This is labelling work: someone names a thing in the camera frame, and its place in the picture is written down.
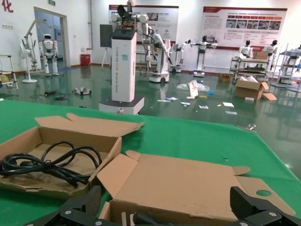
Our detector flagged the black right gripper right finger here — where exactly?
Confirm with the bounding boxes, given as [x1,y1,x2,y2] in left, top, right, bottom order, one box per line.
[229,186,301,226]

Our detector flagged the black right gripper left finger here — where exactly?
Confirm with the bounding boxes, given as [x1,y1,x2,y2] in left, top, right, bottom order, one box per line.
[23,185,104,226]

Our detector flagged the black power cable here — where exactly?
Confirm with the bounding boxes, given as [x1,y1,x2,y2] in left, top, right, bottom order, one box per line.
[0,140,103,188]
[120,211,162,226]

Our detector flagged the open brown cardboard box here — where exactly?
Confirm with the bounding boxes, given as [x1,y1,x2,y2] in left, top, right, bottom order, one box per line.
[0,113,144,201]
[96,150,296,224]

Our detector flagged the closed cardboard box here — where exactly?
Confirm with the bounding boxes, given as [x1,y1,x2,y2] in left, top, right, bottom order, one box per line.
[253,51,269,60]

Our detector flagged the green table cloth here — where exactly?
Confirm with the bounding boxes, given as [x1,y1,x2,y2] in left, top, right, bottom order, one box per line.
[0,100,301,226]

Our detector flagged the white floor device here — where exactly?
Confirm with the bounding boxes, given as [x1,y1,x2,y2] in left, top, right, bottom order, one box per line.
[72,87,92,96]

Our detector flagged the large open cardboard carton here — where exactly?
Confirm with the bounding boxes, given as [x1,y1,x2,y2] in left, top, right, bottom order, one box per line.
[235,75,277,101]

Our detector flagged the clear plastic bag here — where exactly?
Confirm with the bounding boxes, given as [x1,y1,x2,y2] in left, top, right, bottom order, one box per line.
[176,80,210,92]

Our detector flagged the white bag with red print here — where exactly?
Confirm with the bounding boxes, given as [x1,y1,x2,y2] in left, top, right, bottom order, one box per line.
[187,80,199,99]

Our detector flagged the metal rack cart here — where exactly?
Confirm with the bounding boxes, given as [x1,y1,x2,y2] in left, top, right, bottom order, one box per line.
[230,56,271,82]

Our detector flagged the red bin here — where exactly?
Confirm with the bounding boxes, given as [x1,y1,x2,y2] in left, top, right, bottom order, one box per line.
[80,54,92,66]

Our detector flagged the white robot with outstretched arms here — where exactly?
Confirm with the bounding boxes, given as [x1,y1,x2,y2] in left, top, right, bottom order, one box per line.
[191,35,218,78]

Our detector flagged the white humanoid torso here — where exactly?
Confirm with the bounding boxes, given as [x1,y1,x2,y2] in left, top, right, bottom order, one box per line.
[262,40,279,71]
[238,40,253,59]

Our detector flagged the white standing fan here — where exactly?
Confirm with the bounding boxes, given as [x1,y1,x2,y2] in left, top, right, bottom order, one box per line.
[19,40,38,83]

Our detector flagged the metal step ladder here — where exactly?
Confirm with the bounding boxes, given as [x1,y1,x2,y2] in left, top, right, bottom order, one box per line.
[0,54,19,89]

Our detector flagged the white humanoid on wheeled base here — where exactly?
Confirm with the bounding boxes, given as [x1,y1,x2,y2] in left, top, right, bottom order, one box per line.
[148,28,174,83]

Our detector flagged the white standing humanoid robot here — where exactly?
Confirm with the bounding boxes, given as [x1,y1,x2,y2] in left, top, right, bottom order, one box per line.
[39,33,59,77]

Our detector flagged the white robot with screen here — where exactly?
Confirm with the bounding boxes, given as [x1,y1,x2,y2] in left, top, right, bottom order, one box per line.
[169,39,189,73]

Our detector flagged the black display on stand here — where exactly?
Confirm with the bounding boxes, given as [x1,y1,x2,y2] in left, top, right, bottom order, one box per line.
[100,24,113,70]

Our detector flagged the grey metal shelf frame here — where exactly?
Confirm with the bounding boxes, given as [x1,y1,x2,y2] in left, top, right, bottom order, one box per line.
[270,43,301,91]

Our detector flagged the glass door with frame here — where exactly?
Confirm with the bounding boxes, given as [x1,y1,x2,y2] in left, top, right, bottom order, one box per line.
[34,6,71,68]

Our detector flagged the red-trimmed wall poster board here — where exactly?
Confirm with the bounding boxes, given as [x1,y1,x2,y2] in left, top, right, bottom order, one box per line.
[108,4,179,45]
[202,6,288,50]

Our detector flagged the grey wall pipe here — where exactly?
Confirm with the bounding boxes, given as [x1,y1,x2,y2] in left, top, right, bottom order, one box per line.
[89,0,94,50]

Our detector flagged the white hoist frame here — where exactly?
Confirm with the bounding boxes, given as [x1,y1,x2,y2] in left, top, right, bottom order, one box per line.
[23,18,54,71]

